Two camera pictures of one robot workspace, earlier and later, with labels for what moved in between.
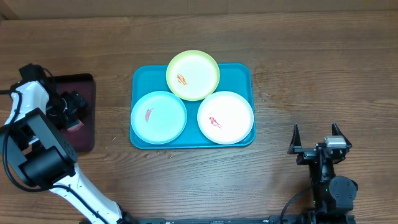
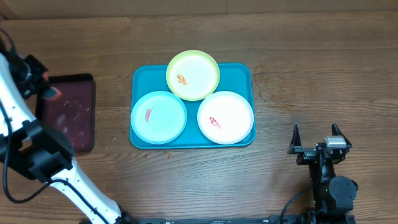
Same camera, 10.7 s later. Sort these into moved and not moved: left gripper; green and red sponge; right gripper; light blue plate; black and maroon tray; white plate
Moved: green and red sponge; left gripper
Not moved: white plate; light blue plate; black and maroon tray; right gripper
